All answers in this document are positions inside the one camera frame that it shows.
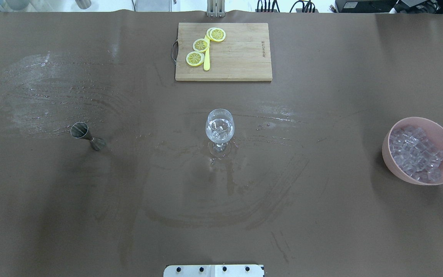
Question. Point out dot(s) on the clear wine glass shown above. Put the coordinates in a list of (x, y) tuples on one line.
[(220, 120)]

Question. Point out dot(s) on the clear ice cube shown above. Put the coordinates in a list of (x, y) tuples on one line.
[(218, 136)]

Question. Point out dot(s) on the bamboo cutting board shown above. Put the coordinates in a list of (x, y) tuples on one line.
[(244, 55)]

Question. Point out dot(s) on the pink bowl of ice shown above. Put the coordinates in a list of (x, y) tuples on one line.
[(413, 151)]

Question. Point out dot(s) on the lemon slice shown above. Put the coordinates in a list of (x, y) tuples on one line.
[(195, 58), (216, 34), (201, 45)]

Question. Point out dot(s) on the lemon slice middle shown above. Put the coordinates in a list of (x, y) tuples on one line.
[(201, 45)]

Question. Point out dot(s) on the lemon slice far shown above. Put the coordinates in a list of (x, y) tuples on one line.
[(195, 58)]

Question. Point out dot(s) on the aluminium frame post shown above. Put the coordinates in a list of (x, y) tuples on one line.
[(216, 8)]

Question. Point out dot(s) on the steel jigger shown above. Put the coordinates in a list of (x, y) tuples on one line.
[(80, 130)]

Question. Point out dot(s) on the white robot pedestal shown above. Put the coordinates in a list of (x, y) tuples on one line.
[(215, 270)]

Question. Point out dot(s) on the lemon slice near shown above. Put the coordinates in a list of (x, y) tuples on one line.
[(216, 34)]

